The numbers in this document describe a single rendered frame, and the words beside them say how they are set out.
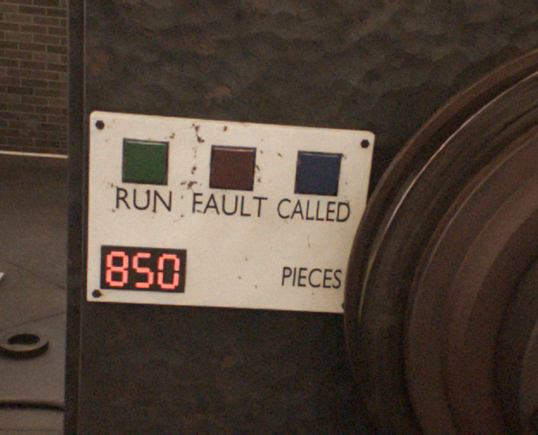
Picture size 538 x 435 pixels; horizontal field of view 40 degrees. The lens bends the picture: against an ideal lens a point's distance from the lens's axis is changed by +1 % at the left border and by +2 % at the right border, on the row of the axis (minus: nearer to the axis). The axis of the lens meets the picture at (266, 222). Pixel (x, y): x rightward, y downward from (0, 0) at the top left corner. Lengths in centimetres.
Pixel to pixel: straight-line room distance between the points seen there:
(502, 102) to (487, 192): 7
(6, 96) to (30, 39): 54
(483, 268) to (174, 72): 32
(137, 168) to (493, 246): 32
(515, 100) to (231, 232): 28
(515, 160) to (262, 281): 27
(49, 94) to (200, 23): 615
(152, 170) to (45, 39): 613
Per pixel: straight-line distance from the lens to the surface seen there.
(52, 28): 677
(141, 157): 67
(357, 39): 70
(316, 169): 68
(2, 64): 688
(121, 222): 70
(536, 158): 57
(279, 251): 70
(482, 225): 57
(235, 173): 67
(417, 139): 63
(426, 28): 71
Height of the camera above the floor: 133
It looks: 15 degrees down
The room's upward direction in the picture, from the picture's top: 5 degrees clockwise
